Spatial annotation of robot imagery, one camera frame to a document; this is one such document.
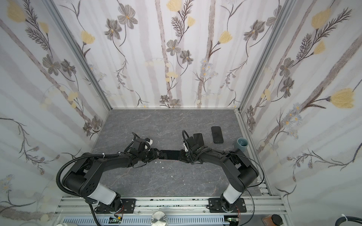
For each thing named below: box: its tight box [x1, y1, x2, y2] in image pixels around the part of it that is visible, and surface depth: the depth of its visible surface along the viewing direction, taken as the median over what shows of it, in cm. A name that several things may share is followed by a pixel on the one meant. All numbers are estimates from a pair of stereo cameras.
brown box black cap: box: [262, 214, 284, 226], surface depth 64 cm
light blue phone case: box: [192, 132, 206, 146], surface depth 103 cm
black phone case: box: [211, 126, 224, 144], surface depth 109 cm
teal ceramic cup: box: [237, 137, 249, 151], surface depth 95 cm
